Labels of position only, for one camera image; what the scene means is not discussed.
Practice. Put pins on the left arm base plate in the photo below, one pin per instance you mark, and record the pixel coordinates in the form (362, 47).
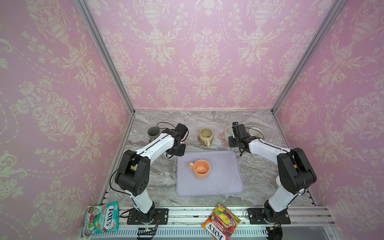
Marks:
(159, 216)

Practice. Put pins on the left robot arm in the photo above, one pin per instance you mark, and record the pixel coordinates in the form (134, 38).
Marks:
(133, 173)

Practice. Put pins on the white lidded cup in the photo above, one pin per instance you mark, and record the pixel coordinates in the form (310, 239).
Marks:
(278, 182)

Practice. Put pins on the beige yellow mug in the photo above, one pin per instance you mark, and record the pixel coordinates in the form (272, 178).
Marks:
(206, 137)

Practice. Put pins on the lavender mug white inside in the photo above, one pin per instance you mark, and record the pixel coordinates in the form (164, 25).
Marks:
(256, 132)

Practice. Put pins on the grey green mug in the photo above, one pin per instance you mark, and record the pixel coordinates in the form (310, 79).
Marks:
(153, 133)

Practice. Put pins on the green Fox's candy bag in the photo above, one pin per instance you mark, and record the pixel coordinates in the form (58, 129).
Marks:
(101, 219)

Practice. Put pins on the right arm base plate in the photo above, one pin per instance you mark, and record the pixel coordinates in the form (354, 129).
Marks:
(255, 215)

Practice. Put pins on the aluminium front rail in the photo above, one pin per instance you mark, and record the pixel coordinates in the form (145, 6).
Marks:
(185, 223)

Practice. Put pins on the lavender plastic tray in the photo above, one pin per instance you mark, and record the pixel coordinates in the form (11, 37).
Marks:
(224, 178)

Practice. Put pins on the white speckled mug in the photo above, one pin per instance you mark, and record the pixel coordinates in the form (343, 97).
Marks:
(228, 132)

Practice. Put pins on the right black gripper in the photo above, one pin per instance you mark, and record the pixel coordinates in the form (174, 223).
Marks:
(231, 144)

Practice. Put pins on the peach pink mug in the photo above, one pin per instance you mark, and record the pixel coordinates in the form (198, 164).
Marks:
(201, 169)

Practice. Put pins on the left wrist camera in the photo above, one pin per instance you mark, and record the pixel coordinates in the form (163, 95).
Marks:
(182, 130)

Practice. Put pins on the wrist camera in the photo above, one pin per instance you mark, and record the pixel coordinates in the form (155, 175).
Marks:
(239, 131)
(182, 130)

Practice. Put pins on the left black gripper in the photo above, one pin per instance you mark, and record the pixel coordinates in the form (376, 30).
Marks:
(181, 153)

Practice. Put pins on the pink flower coaster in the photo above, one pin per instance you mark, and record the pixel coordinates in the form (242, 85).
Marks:
(223, 140)

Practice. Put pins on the right aluminium corner post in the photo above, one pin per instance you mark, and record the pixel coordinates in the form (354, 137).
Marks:
(319, 35)

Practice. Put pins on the left aluminium corner post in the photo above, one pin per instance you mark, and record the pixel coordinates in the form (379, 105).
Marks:
(101, 46)

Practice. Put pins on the aluminium corner post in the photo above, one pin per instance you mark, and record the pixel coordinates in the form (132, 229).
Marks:
(101, 46)
(319, 35)

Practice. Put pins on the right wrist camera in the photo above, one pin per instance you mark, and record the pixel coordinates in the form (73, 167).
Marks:
(239, 131)

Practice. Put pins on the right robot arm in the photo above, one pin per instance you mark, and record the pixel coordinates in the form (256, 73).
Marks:
(295, 174)

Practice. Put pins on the red Fox's candy bag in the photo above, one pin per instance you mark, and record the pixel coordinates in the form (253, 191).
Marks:
(222, 223)

